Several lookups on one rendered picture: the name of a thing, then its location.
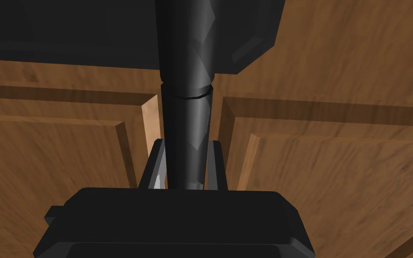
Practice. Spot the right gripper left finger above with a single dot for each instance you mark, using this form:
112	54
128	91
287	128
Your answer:
155	168

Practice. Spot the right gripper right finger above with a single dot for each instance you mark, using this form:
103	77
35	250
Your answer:
214	168

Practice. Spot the brown wooden door leaf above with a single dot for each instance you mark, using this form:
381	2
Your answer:
335	150

